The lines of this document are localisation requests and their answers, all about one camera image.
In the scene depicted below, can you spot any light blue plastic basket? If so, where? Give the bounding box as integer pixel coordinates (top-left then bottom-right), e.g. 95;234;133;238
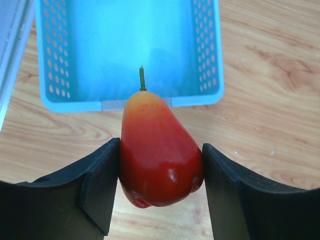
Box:
35;0;225;113

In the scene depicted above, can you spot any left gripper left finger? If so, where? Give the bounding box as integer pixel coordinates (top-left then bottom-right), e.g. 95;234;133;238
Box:
0;138;120;240

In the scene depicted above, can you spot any orange fake fruit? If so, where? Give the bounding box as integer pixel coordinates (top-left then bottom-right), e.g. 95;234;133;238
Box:
118;67;204;209

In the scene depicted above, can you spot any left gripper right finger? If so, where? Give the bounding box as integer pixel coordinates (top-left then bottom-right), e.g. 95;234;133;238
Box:
202;143;320;240

